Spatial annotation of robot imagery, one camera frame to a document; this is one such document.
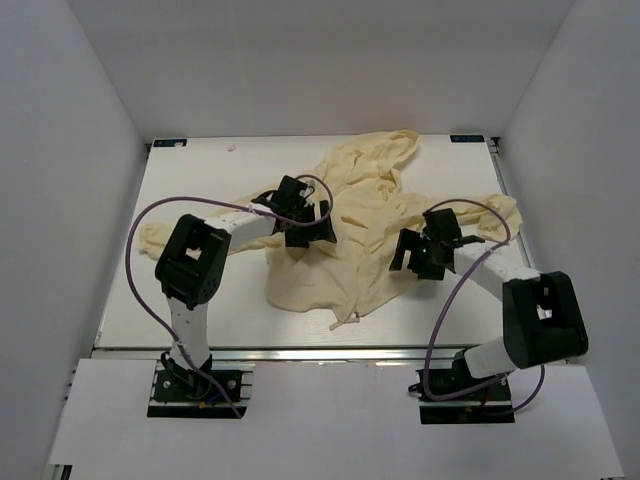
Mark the right blue corner label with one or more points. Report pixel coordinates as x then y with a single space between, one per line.
466 138

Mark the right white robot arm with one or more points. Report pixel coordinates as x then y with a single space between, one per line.
541 319

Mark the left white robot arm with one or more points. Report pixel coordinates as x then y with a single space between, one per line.
191 265

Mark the blue corner label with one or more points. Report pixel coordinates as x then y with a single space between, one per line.
169 143
466 138

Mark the cream yellow jacket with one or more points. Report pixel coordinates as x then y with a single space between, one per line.
351 277

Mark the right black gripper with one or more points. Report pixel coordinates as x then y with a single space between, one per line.
411 240

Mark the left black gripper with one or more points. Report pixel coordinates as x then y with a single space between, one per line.
299 239

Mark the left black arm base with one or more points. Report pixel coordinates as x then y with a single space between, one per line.
173 399

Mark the left blue corner label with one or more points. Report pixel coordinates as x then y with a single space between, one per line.
169 143

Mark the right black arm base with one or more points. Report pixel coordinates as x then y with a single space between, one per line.
490 405

